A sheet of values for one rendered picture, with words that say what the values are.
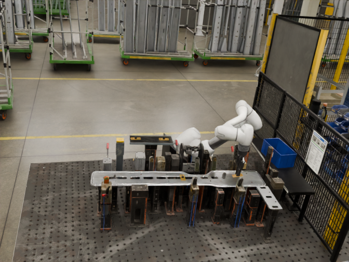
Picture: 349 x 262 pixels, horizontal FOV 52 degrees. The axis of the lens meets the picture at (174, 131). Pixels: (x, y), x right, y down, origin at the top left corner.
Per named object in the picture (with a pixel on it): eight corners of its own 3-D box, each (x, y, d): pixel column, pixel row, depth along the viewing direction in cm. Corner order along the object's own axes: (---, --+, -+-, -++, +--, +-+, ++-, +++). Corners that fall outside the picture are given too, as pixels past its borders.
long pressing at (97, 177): (89, 188, 259) (89, 186, 258) (91, 171, 279) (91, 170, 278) (267, 186, 283) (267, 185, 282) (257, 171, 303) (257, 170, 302)
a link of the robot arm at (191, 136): (174, 136, 357) (190, 121, 354) (186, 148, 362) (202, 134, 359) (176, 141, 341) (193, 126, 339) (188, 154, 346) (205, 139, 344)
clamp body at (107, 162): (101, 200, 293) (101, 163, 277) (101, 193, 303) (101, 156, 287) (112, 200, 294) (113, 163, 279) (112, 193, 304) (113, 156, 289)
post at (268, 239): (265, 243, 266) (273, 212, 253) (259, 233, 275) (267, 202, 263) (272, 243, 267) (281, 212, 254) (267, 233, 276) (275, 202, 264)
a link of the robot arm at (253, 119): (189, 144, 364) (203, 159, 370) (187, 153, 350) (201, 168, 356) (252, 104, 328) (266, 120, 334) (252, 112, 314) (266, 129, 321)
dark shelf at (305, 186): (288, 195, 273) (289, 192, 271) (249, 141, 352) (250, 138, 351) (314, 195, 276) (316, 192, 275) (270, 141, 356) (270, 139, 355)
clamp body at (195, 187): (185, 227, 273) (190, 190, 258) (182, 217, 284) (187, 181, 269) (197, 227, 275) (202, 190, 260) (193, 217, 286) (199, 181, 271)
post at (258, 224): (256, 226, 282) (264, 197, 269) (252, 218, 291) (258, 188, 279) (264, 226, 283) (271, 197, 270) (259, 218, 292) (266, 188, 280)
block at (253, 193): (244, 226, 281) (251, 197, 269) (240, 217, 291) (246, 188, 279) (256, 226, 283) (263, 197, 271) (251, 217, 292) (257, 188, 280)
